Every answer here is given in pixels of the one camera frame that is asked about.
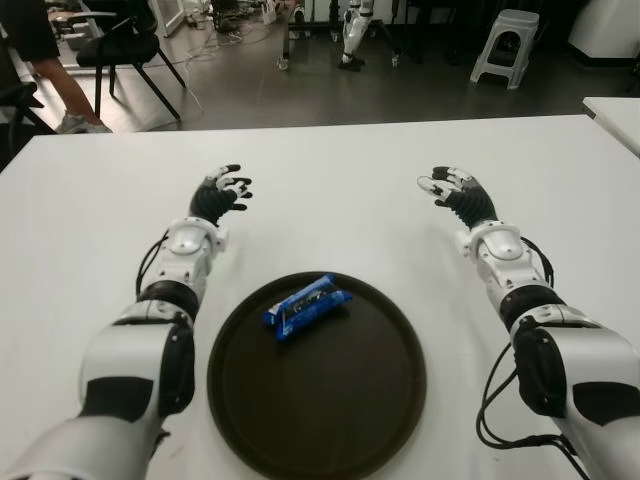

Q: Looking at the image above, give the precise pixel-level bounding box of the right robot hand black silver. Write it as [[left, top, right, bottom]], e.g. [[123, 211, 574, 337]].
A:
[[416, 165, 501, 232]]

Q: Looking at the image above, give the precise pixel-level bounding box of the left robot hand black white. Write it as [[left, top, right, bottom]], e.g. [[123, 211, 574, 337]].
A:
[[188, 163, 254, 229]]

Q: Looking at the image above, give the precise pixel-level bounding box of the blue Oreo cookie packet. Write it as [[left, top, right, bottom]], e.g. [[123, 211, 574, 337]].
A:
[[263, 273, 353, 344]]

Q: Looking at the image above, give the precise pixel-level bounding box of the white side table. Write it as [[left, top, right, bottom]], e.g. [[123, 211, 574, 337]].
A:
[[582, 96, 640, 161]]

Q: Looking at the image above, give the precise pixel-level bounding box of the black chair with armrests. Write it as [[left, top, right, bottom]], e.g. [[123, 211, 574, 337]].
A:
[[74, 0, 187, 121]]

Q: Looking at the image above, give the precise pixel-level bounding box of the white plastic stool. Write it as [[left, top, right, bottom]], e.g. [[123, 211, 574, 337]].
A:
[[469, 8, 541, 91]]

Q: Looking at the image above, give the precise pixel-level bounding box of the person in black shorts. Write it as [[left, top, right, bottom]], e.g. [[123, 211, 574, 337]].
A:
[[9, 0, 112, 135]]

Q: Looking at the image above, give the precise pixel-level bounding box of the white framed panel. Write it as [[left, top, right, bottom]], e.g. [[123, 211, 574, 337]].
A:
[[149, 0, 186, 39]]

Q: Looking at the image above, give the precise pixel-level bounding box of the white cabinet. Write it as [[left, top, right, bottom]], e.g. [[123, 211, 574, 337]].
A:
[[567, 0, 640, 66]]

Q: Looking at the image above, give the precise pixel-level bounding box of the round dark brown tray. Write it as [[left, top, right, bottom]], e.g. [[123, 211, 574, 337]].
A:
[[206, 271, 429, 480]]

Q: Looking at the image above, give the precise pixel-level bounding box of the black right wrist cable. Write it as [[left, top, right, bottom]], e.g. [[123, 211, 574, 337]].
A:
[[519, 234, 556, 289]]

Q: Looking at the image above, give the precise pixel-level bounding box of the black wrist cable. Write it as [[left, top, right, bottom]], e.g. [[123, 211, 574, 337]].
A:
[[519, 234, 556, 289], [135, 234, 169, 296]]

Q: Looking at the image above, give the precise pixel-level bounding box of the white floor cable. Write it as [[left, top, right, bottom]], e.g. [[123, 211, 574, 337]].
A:
[[144, 44, 206, 131]]

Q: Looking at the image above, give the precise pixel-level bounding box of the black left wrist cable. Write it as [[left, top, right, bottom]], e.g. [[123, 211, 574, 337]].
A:
[[135, 234, 169, 296]]

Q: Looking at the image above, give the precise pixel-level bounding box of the black wheeled stand frame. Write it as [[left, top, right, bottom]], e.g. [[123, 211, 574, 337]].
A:
[[277, 0, 401, 71]]

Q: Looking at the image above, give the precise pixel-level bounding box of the black right elbow cable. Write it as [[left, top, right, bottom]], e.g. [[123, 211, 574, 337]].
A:
[[476, 344, 591, 480]]

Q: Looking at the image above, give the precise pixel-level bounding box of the black elbow cable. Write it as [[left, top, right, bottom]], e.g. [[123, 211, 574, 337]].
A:
[[476, 344, 591, 480], [149, 427, 171, 456]]

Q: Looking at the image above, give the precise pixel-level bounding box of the black left elbow cable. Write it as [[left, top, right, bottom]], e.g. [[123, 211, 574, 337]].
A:
[[149, 427, 171, 456]]

